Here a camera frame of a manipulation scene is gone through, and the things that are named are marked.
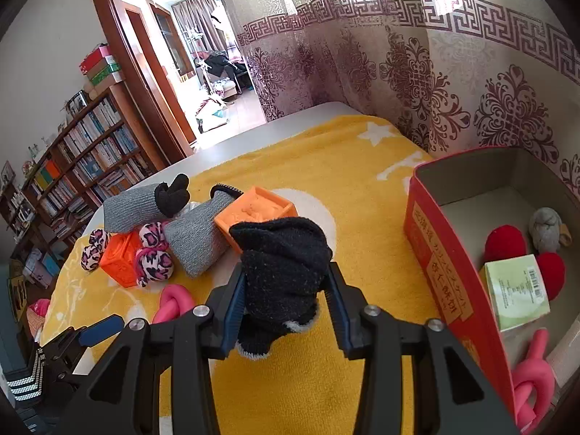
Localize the small red gift box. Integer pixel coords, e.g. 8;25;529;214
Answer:
80;45;112;75

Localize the framed picture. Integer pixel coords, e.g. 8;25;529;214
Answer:
66;91;90;115

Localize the brown wooden doorway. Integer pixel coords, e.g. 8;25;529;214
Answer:
91;0;218;159

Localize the grey fabric bundle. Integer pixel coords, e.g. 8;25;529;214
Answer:
528;207;569;254

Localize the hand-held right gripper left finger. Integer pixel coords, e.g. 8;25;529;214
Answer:
57;263;248;435

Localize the dark wooden side shelf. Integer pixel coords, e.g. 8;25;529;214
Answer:
0;181;59;291

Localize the pale green carton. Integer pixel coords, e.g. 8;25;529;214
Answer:
479;254;552;332

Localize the red pompom ball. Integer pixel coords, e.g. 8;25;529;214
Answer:
536;252;567;302
484;229;527;264

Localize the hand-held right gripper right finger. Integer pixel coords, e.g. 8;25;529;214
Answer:
326;262;519;435

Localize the orange hollow cube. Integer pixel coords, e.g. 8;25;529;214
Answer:
213;186;298;254

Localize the patterned lace curtain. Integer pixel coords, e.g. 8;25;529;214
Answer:
213;0;580;200

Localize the black sock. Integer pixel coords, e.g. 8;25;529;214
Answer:
229;217;332;362

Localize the large red cardboard box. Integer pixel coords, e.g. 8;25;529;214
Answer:
403;146;580;435

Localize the white bag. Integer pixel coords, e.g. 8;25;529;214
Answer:
197;100;229;133

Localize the small green gift box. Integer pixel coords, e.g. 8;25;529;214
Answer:
86;57;122;84

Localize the yellow printed blanket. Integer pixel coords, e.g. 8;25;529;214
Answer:
38;115;454;435

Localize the pink knotted rubber toy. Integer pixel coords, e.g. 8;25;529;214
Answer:
511;328;557;435
152;285;196;324

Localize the orange embossed cube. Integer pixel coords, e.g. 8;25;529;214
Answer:
100;232;145;288

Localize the red fleece quilt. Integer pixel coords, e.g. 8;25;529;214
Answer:
27;298;51;327

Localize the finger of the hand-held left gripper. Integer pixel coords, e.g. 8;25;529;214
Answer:
43;326;88;363
78;314;125;349

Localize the dark clothes pile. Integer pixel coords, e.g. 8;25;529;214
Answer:
195;50;248;96

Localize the wooden bookshelf with books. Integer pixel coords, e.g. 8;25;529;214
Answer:
20;86;157;248

